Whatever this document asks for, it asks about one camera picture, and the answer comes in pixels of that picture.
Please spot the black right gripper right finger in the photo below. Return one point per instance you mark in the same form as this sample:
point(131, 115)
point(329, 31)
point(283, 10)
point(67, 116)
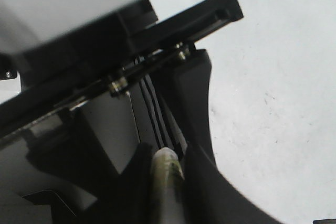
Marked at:
point(209, 196)

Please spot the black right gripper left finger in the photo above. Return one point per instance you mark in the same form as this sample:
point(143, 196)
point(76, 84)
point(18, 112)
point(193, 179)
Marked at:
point(96, 149)

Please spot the white whiteboard marker with tape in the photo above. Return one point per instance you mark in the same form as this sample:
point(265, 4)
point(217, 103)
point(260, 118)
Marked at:
point(166, 188)

